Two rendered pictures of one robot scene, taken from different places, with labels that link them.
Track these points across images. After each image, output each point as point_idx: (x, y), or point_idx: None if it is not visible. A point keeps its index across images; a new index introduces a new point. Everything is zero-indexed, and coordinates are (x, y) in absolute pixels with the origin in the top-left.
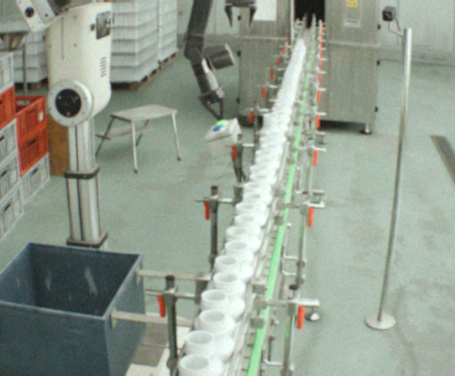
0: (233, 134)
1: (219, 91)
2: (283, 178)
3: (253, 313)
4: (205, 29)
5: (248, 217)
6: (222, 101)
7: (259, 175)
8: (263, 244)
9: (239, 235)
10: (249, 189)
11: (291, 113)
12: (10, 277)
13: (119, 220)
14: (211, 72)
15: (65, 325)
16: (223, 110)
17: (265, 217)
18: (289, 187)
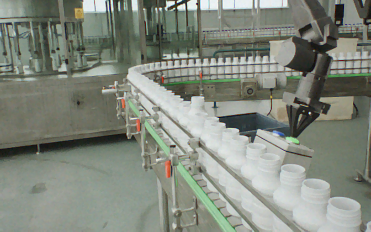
0: (258, 138)
1: (286, 95)
2: (179, 145)
3: (139, 101)
4: (291, 12)
5: (149, 83)
6: (286, 110)
7: (162, 90)
8: (144, 95)
9: (147, 80)
10: (160, 87)
11: (252, 184)
12: (273, 126)
13: None
14: (302, 73)
15: (218, 122)
16: (290, 124)
17: (149, 95)
18: (181, 168)
